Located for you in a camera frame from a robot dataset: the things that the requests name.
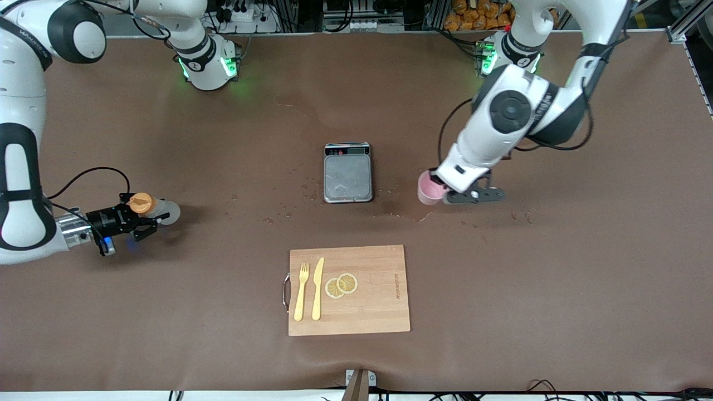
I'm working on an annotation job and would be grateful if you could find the clear sauce bottle orange cap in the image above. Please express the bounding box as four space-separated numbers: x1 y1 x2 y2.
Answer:
127 192 182 226

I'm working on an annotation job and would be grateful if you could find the pink plastic cup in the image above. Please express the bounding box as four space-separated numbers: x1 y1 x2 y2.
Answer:
417 170 450 206

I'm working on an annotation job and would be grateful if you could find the silver digital kitchen scale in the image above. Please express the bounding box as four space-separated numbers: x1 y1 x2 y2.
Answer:
324 142 374 204

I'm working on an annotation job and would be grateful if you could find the wooden cutting board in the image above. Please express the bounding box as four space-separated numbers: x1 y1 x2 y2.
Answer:
282 244 411 337

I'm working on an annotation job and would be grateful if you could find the orange snack packets pile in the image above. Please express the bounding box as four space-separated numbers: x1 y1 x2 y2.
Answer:
444 0 516 31

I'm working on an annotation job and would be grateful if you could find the yellow plastic fork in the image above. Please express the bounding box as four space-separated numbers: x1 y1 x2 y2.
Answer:
294 263 310 322

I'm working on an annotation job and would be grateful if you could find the yellow plastic knife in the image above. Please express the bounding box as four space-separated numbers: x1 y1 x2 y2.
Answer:
311 257 325 321

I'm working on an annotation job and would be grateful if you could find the white power strip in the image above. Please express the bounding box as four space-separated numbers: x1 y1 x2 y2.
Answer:
214 0 279 33

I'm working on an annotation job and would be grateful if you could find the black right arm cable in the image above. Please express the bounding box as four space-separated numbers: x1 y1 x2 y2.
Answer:
47 167 131 223

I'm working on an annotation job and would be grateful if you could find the black floor cable bundle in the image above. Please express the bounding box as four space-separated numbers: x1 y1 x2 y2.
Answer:
384 380 713 401

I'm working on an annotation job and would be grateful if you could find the metal table edge bracket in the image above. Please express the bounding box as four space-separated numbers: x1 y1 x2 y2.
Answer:
345 369 377 401

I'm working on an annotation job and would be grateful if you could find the aluminium frame profile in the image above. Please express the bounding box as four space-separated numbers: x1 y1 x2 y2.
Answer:
666 0 713 118

